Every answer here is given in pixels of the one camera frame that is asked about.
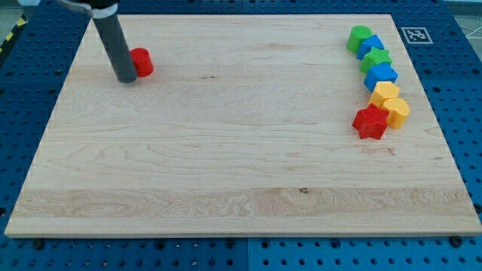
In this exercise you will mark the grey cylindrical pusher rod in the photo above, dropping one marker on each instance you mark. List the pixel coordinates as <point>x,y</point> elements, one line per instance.
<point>112,37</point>

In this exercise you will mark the black arm mount with clamp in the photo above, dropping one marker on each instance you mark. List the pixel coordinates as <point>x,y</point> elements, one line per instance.
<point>92,8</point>

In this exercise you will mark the red cylinder block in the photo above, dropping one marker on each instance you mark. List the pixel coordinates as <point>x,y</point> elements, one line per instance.
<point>142,61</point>

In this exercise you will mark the light wooden board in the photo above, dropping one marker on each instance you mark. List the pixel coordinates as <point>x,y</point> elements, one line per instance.
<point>243,129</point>

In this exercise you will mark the green cylinder block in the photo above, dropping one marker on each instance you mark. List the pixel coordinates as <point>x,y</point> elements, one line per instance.
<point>357,35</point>

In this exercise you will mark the blue wedge block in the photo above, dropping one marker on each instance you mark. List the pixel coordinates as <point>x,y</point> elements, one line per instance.
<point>368,44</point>

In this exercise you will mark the green star block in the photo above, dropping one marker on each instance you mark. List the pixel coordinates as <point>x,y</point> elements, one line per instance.
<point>374,57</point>

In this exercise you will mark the blue cube block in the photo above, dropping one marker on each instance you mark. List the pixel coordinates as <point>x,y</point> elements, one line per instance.
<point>381,72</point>

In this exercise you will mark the red star block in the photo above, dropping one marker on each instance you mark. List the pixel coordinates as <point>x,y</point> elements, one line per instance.
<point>371,122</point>

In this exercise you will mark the yellow pentagon block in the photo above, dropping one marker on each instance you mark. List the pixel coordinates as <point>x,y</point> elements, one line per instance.
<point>383,90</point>

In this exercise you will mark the yellow heart block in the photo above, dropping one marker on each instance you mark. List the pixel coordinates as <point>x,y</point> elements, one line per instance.
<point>399,111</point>

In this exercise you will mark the white fiducial marker tag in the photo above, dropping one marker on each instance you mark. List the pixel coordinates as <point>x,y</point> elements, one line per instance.
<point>416,35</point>

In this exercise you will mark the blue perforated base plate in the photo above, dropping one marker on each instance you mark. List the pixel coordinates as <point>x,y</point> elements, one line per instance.
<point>31,78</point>

